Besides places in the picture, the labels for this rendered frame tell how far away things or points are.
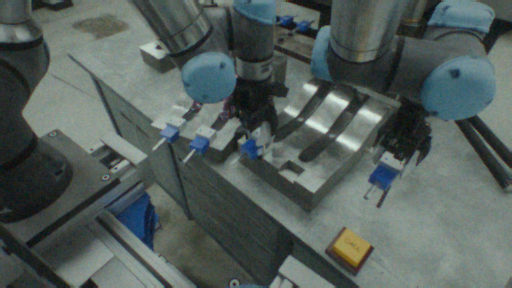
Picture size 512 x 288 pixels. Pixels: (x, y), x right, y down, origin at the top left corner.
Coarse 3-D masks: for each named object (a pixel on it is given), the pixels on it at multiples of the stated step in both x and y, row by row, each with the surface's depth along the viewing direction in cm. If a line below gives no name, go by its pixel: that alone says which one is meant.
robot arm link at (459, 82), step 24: (408, 48) 36; (432, 48) 36; (456, 48) 35; (480, 48) 36; (408, 72) 36; (432, 72) 35; (456, 72) 33; (480, 72) 32; (408, 96) 39; (432, 96) 35; (456, 96) 34; (480, 96) 33
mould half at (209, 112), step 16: (272, 80) 106; (272, 96) 109; (176, 112) 95; (208, 112) 95; (160, 128) 90; (192, 128) 90; (224, 128) 90; (176, 144) 92; (224, 144) 85; (224, 160) 87
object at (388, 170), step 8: (384, 160) 66; (392, 160) 66; (376, 168) 66; (384, 168) 66; (392, 168) 65; (400, 168) 64; (376, 176) 64; (384, 176) 64; (392, 176) 64; (376, 184) 64; (384, 184) 64; (392, 184) 67; (368, 192) 62
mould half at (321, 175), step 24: (336, 96) 89; (360, 96) 101; (288, 120) 88; (312, 120) 87; (360, 120) 83; (384, 120) 86; (240, 144) 80; (288, 144) 80; (336, 144) 81; (360, 144) 80; (264, 168) 78; (312, 168) 73; (336, 168) 74; (288, 192) 76; (312, 192) 68
